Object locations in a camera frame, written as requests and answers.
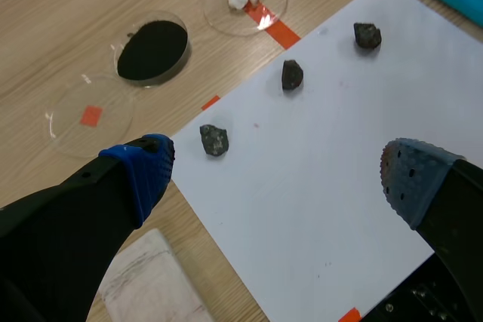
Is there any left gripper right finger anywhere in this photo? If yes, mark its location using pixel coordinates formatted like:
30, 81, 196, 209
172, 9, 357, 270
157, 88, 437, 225
361, 137, 483, 322

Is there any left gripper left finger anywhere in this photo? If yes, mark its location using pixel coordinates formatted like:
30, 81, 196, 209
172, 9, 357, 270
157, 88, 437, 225
0, 133, 176, 322

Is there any small white tile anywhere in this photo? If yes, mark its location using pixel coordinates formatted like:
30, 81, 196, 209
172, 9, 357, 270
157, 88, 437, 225
98, 228, 214, 322

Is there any empty clear glass dish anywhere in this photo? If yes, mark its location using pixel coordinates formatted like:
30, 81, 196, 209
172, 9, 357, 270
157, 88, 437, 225
44, 72, 136, 159

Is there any white sheet of paper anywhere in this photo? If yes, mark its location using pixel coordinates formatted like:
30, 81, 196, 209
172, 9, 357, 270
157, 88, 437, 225
170, 0, 483, 322

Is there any small dark stone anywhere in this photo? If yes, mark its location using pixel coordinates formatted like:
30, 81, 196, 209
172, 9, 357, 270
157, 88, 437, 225
281, 59, 305, 91
353, 22, 383, 51
199, 124, 231, 158

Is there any glass dish with black powder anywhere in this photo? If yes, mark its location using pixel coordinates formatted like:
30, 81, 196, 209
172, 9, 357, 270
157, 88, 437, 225
112, 11, 192, 90

